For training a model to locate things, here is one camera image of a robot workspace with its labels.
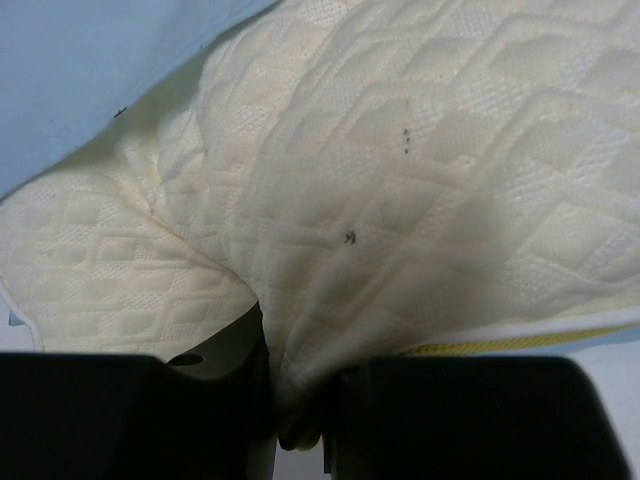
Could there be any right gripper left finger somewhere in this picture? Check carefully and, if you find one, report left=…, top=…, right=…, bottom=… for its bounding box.
left=167, top=303, right=269, bottom=382

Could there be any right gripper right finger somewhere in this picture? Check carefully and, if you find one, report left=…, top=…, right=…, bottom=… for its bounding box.
left=336, top=363, right=371, bottom=390

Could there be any light blue pillowcase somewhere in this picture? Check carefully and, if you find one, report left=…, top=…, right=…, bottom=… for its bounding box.
left=1, top=1, right=268, bottom=336

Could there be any cream yellow-edged pillow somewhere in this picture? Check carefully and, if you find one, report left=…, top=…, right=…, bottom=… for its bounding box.
left=1, top=1, right=639, bottom=447

